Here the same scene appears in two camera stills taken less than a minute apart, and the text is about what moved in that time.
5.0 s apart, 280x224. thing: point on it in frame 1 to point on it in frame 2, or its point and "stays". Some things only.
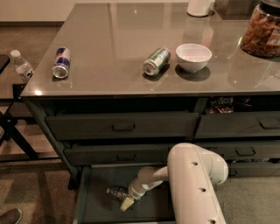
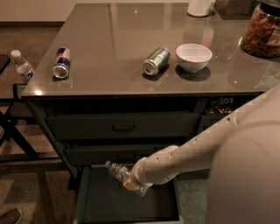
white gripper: (136, 190) to (139, 176)
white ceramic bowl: (193, 57) stays
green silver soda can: (157, 59) stays
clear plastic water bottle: (118, 193) to (123, 175)
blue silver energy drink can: (61, 62) stays
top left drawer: (123, 126) stays
